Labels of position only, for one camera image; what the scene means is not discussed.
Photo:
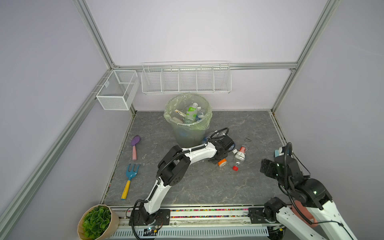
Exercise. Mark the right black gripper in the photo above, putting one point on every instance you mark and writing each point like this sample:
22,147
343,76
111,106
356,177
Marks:
264,165

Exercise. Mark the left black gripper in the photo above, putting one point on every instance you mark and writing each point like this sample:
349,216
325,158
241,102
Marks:
225,155

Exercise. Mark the orange label juice bottle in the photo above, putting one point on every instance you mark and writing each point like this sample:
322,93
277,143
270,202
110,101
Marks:
222,163

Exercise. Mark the red label bottle red cap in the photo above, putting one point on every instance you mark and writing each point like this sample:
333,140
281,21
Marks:
239,158

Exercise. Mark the crushed blue label bottle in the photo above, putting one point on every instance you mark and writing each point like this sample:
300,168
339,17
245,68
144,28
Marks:
201,114

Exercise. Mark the clear square bottle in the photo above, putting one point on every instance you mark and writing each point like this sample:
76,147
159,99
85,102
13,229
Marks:
181,114

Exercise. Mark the green label bottle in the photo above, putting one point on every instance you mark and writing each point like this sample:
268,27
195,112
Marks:
191,114

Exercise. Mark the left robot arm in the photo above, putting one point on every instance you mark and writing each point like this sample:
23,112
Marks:
171,170

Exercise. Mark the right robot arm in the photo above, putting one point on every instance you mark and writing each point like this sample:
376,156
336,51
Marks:
312,204

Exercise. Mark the green mesh trash bin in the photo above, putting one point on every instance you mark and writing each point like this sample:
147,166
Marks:
188,135

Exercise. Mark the light blue trowel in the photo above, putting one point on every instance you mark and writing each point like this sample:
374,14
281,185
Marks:
279,152

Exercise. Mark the pink watering can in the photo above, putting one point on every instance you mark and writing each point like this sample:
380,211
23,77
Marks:
305,213

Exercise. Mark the purple pink brush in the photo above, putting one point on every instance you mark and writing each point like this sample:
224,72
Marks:
136,139

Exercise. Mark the blue yellow garden fork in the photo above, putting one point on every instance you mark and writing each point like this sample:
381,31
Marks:
132,171

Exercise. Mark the small white mesh basket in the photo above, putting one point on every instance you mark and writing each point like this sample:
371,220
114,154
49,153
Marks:
119,90

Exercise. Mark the potted green plant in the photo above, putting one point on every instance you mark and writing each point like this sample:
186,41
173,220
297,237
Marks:
98,223

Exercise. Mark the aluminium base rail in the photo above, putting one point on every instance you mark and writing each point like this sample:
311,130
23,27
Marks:
197,215

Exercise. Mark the long white wire shelf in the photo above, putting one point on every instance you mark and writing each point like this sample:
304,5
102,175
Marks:
204,77

